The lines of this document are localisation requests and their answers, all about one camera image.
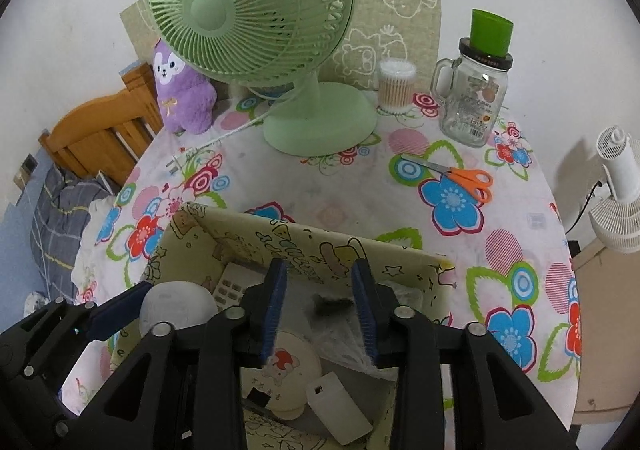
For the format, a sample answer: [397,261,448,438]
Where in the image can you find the clear box of floss picks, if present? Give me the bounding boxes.
[280,282,398,382]

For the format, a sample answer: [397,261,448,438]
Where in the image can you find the white standing fan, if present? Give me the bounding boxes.
[589,125,640,254]

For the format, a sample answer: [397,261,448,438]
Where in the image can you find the purple plush toy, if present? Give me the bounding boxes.
[152,40,217,135]

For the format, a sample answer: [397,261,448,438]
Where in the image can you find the floral tablecloth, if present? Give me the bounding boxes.
[72,94,582,423]

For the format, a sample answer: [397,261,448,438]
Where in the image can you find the green plastic cup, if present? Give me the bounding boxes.
[470,9,514,58]

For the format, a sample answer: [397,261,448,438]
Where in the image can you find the green desk fan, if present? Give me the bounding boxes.
[144,0,378,157]

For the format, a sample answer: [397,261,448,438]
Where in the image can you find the plaid blue bedding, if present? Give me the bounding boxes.
[29,165,120,300]

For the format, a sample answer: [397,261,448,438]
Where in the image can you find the orange handled scissors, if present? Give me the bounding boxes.
[401,154,494,204]

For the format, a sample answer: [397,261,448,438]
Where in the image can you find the glass mason jar mug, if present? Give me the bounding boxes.
[430,37,513,147]

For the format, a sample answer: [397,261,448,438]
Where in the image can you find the black fan power cable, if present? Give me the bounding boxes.
[564,179,609,235]

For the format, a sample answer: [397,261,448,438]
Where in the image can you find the beige door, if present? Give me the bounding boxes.
[573,240,640,425]

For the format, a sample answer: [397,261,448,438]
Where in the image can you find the round cartoon pocket mirror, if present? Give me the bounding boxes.
[241,331,322,421]

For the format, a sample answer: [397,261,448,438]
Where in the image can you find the white remote control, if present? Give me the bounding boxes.
[213,263,264,311]

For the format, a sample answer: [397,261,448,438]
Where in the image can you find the white oval earbuds case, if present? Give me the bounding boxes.
[139,281,218,336]

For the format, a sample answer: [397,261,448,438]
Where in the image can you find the cotton swab container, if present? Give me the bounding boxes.
[378,58,418,115]

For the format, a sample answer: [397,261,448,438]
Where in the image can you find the cartoon patterned wall board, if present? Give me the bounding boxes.
[122,0,442,91]

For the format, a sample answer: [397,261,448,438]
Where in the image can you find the yellow cartoon storage box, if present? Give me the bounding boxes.
[140,203,454,449]

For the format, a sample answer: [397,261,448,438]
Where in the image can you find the wooden chair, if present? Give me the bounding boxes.
[39,62,163,187]

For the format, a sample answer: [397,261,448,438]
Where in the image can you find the small white charger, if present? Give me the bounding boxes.
[306,372,373,446]

